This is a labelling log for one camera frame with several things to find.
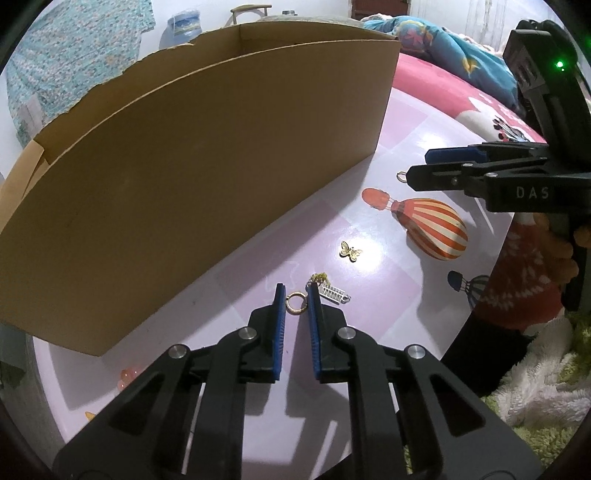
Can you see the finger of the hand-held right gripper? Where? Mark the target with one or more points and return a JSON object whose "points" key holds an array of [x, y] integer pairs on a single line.
{"points": [[445, 155], [438, 177]]}

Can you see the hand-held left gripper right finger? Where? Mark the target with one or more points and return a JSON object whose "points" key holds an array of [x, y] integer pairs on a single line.
{"points": [[315, 337]]}

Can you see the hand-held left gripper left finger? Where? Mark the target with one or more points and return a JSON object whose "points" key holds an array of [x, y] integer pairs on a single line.
{"points": [[278, 332]]}

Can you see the brown cardboard box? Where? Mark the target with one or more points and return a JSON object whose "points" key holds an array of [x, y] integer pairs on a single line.
{"points": [[184, 184]]}

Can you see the person's right hand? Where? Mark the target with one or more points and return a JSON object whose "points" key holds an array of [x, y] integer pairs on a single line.
{"points": [[571, 254]]}

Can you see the silver hair clip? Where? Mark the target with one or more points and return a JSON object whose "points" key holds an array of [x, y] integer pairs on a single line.
{"points": [[334, 294]]}

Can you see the green gold charm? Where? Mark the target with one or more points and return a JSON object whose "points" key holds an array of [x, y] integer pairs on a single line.
{"points": [[321, 277]]}

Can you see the pink floral blanket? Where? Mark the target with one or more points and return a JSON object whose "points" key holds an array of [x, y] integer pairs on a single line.
{"points": [[438, 87]]}

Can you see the gold butterfly charm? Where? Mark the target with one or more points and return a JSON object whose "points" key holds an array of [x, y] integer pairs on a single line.
{"points": [[351, 252]]}

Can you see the blue printed blanket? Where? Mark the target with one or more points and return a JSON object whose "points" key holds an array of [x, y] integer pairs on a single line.
{"points": [[443, 50]]}

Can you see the red patterned sweater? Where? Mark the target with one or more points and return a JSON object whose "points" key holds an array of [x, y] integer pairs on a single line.
{"points": [[521, 281]]}

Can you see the pink bead earring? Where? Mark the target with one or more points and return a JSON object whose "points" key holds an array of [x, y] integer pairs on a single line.
{"points": [[127, 377]]}

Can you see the brown door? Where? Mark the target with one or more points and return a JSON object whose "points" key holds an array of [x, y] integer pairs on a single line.
{"points": [[378, 7]]}

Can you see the green fuzzy robe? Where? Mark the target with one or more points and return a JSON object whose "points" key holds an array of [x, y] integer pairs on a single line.
{"points": [[531, 397]]}

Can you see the wooden chair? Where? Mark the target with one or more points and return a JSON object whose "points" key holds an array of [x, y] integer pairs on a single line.
{"points": [[249, 10]]}

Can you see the blue water jug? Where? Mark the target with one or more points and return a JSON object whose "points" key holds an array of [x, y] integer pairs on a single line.
{"points": [[184, 27]]}

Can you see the teal patterned hanging cloth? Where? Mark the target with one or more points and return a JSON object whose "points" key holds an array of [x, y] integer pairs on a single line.
{"points": [[69, 55]]}

